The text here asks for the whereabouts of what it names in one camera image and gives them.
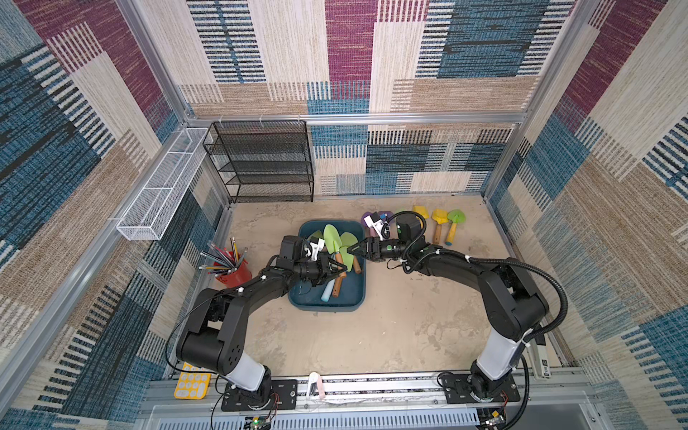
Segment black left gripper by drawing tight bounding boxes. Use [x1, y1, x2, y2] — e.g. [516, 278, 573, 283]
[294, 256, 349, 288]

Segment yellow shovel wooden handle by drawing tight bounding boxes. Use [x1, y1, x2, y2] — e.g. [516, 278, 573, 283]
[432, 209, 449, 245]

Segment green shovel yellow handle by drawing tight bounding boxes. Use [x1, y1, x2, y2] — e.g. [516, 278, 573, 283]
[445, 210, 466, 245]

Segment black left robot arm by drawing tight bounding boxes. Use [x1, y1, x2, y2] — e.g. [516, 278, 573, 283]
[176, 236, 347, 408]

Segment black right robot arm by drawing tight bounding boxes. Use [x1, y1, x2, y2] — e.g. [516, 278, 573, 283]
[348, 211, 569, 402]

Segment teal plastic storage box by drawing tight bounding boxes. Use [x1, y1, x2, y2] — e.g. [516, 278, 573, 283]
[288, 220, 366, 313]

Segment red pencil holder cup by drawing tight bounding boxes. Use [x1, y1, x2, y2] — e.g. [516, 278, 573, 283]
[198, 238, 253, 288]

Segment yellow calculator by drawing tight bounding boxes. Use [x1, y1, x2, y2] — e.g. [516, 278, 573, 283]
[174, 362, 211, 401]

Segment white black stapler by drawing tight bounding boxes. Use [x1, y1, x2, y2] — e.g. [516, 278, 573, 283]
[530, 335, 551, 380]

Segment light blue shovel white handle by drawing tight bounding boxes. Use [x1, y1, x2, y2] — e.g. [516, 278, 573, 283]
[321, 279, 335, 303]

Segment black wire shelf rack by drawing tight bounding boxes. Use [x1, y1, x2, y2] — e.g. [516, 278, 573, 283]
[204, 120, 315, 204]

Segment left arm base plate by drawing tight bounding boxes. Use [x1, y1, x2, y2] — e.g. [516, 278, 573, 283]
[220, 379, 298, 412]

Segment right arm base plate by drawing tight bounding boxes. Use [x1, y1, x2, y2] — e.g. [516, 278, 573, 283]
[436, 372, 521, 404]

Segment white mesh wall basket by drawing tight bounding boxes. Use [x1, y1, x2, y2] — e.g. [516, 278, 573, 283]
[116, 128, 208, 241]

